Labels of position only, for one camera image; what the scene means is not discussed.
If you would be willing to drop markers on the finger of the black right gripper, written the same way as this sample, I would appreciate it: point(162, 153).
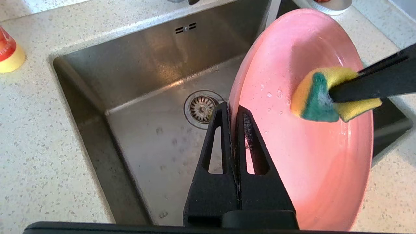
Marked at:
point(390, 60)
point(373, 84)

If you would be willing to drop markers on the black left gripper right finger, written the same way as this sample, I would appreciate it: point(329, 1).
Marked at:
point(263, 195)

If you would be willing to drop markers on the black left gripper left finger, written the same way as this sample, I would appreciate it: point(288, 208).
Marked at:
point(208, 195)

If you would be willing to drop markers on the large pink plate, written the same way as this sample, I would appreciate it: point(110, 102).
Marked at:
point(308, 162)

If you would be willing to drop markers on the yellow-capped orange dish soap bottle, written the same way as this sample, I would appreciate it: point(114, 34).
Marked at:
point(9, 55)

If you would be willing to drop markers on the stainless steel sink basin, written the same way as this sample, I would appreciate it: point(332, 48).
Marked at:
point(146, 130)

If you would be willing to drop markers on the small white fruit dish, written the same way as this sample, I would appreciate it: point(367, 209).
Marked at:
point(331, 8)

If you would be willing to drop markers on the round metal drain strainer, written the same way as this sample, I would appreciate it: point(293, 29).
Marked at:
point(201, 109)

